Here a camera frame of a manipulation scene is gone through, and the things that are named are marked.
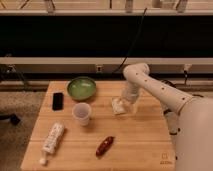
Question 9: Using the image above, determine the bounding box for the black smartphone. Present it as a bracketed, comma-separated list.
[52, 93, 63, 111]

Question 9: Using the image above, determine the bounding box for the red sausage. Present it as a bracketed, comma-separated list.
[96, 136, 114, 157]

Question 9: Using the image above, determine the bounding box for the white toothpaste tube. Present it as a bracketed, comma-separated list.
[39, 123, 65, 165]

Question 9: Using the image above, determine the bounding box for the white sponge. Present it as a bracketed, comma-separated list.
[112, 98, 126, 115]

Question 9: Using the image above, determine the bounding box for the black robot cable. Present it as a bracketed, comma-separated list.
[161, 79, 204, 98]

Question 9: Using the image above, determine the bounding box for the black chair base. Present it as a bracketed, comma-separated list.
[0, 114, 20, 125]

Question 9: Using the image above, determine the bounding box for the green bowl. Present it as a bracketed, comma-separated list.
[67, 77, 96, 101]

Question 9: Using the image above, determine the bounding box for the translucent plastic cup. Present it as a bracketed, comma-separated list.
[72, 102, 92, 126]

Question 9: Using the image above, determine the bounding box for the black hanging cable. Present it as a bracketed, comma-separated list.
[111, 7, 148, 74]

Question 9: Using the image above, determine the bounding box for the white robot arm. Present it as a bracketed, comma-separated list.
[122, 63, 213, 171]

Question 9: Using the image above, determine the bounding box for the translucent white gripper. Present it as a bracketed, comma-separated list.
[121, 97, 138, 115]

